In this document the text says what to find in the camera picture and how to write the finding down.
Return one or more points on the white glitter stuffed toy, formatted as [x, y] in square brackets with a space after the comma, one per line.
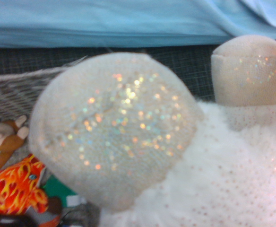
[119, 127]

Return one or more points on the brown and white plush toy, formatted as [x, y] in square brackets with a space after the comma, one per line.
[5, 142]

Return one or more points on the orange flame pattern plush toy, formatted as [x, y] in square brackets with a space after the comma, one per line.
[15, 189]

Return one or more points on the light blue bed sheet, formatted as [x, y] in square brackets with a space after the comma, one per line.
[105, 21]

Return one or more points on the green and white box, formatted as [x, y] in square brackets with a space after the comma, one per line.
[56, 189]

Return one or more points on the grey woven basket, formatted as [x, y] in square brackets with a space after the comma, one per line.
[10, 94]

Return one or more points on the black plastic toy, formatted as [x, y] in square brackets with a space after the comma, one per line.
[9, 221]

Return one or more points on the dark grey fabric bed base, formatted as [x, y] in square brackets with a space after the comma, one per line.
[190, 68]

